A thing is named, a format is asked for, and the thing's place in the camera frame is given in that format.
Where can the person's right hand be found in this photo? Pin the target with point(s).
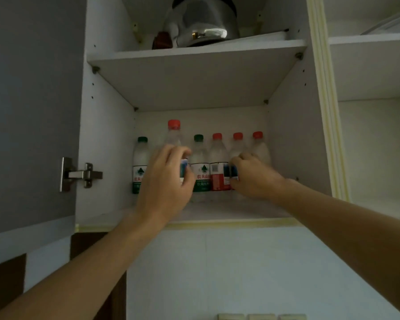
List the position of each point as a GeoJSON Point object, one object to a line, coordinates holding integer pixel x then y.
{"type": "Point", "coordinates": [260, 181]}

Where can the person's left hand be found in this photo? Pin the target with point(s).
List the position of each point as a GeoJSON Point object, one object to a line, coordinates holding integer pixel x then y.
{"type": "Point", "coordinates": [163, 193]}

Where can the group of bottles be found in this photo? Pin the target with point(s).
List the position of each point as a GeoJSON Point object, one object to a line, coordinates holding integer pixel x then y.
{"type": "Point", "coordinates": [200, 169]}

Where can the white wall cabinet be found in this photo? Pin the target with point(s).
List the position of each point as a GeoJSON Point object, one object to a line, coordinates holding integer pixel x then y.
{"type": "Point", "coordinates": [200, 79]}

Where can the person's left forearm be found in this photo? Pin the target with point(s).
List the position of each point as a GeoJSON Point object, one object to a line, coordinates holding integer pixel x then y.
{"type": "Point", "coordinates": [80, 276]}

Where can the person's right forearm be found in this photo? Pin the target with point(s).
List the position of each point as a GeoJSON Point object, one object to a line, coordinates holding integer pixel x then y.
{"type": "Point", "coordinates": [353, 236]}

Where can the cupboard door hinge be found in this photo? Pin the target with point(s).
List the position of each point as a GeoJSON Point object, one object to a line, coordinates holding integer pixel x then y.
{"type": "Point", "coordinates": [83, 174]}

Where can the dark brown bowl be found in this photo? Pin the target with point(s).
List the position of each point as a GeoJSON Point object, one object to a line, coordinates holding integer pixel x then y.
{"type": "Point", "coordinates": [161, 41]}

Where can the beige wall outlet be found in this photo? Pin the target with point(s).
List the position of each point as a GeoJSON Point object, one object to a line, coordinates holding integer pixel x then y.
{"type": "Point", "coordinates": [231, 317]}
{"type": "Point", "coordinates": [293, 317]}
{"type": "Point", "coordinates": [261, 317]}

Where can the grey wall cabinet door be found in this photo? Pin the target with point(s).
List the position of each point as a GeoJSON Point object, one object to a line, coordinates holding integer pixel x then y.
{"type": "Point", "coordinates": [30, 113]}

